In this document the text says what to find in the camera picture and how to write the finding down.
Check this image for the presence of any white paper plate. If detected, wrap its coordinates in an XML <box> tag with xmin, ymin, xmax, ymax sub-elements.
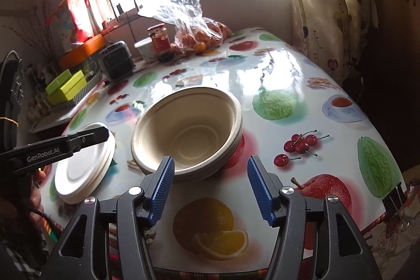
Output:
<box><xmin>49</xmin><ymin>131</ymin><xmax>116</xmax><ymax>205</ymax></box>

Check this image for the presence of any large beige paper bowl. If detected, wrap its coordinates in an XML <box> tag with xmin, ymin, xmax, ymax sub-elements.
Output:
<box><xmin>131</xmin><ymin>86</ymin><xmax>243</xmax><ymax>181</ymax></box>

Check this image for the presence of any person left hand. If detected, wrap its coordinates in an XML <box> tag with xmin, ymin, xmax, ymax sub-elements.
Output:
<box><xmin>30</xmin><ymin>171</ymin><xmax>46</xmax><ymax>228</ymax></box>

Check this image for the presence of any grey side shelf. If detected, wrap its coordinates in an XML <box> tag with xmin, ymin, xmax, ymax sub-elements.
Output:
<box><xmin>28</xmin><ymin>97</ymin><xmax>86</xmax><ymax>134</ymax></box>

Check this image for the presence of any lower green box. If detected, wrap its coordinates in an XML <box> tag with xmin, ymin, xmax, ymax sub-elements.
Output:
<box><xmin>47</xmin><ymin>70</ymin><xmax>87</xmax><ymax>106</ymax></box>

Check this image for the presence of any green box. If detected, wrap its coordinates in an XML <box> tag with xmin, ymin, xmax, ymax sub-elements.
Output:
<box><xmin>47</xmin><ymin>70</ymin><xmax>87</xmax><ymax>106</ymax></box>
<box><xmin>46</xmin><ymin>70</ymin><xmax>72</xmax><ymax>95</ymax></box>

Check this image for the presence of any upper green box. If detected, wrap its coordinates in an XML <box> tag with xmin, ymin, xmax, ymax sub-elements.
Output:
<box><xmin>46</xmin><ymin>70</ymin><xmax>72</xmax><ymax>95</ymax></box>

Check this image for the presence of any small grey fan heater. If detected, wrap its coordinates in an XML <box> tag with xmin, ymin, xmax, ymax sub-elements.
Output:
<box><xmin>99</xmin><ymin>40</ymin><xmax>135</xmax><ymax>83</ymax></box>

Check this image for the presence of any fruit print tablecloth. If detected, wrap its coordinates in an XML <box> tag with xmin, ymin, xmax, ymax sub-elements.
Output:
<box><xmin>67</xmin><ymin>28</ymin><xmax>404</xmax><ymax>275</ymax></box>

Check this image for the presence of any orange tray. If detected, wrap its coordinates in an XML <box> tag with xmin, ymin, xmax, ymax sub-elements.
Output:
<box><xmin>59</xmin><ymin>34</ymin><xmax>105</xmax><ymax>70</ymax></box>

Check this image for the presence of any checkered shirt sleeve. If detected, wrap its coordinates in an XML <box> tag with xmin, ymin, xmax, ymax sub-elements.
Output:
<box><xmin>1</xmin><ymin>234</ymin><xmax>49</xmax><ymax>279</ymax></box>

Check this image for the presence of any white paper tub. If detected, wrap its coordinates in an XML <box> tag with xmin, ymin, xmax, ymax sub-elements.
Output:
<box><xmin>135</xmin><ymin>38</ymin><xmax>157</xmax><ymax>63</ymax></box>

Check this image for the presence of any black binder clip right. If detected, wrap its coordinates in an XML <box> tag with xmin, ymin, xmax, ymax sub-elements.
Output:
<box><xmin>382</xmin><ymin>182</ymin><xmax>410</xmax><ymax>232</ymax></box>

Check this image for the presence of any dry twig bouquet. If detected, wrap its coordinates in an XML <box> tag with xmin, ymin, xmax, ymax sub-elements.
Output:
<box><xmin>1</xmin><ymin>0</ymin><xmax>56</xmax><ymax>62</ymax></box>

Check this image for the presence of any red label jar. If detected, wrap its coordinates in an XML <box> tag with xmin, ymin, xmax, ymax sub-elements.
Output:
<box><xmin>148</xmin><ymin>23</ymin><xmax>174</xmax><ymax>63</ymax></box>

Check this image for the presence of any plastic bag of oranges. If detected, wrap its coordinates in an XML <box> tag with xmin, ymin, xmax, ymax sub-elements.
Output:
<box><xmin>138</xmin><ymin>0</ymin><xmax>232</xmax><ymax>53</ymax></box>

